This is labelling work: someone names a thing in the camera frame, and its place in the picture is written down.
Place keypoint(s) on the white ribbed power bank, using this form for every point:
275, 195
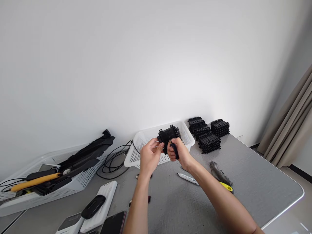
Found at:
107, 192

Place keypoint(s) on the person's right hand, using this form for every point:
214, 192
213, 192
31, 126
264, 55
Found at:
184, 153

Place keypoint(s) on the white marker pen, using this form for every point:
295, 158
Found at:
188, 179

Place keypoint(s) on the small white perforated basket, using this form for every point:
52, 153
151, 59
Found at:
136, 156

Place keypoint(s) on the black oval device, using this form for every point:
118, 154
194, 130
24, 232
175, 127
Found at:
93, 206

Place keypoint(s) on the white square device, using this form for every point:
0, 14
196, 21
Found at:
70, 224

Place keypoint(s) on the person's left hand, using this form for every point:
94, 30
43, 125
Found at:
150, 158

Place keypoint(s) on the stacks of black plastic parts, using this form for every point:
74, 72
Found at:
208, 136

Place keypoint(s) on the black smartphone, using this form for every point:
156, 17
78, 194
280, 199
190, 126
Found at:
113, 223

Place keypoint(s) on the small metal black connector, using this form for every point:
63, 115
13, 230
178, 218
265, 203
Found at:
137, 176

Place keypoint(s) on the grey rag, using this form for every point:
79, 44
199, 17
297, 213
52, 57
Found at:
220, 174

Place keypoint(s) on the black plastic terminal block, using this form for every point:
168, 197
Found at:
168, 134

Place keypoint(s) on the person's right fingers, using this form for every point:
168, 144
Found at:
172, 153

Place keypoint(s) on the large white perforated basket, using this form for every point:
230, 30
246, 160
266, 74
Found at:
73, 185

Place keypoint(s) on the beige curtain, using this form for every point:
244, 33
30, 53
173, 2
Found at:
287, 126

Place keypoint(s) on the black box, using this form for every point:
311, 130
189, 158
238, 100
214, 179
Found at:
52, 185

